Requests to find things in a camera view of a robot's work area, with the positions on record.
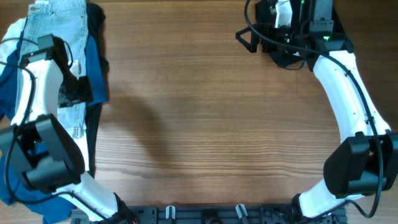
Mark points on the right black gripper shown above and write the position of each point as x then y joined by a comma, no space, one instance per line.
266,37

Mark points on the dark blue t-shirt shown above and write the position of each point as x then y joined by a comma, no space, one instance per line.
58,209

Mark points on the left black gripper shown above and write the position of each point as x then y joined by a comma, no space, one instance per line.
86,95

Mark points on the light blue denim shorts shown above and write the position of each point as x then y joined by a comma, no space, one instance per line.
68,20

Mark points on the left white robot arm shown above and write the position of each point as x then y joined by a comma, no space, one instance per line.
39,149

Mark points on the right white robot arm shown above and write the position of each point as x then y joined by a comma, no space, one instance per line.
365,163

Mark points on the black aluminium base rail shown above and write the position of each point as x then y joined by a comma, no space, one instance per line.
265,214

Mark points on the black garment under pile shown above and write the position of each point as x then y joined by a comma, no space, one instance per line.
95,67

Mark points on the white garment under pile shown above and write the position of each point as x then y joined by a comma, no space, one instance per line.
9,40

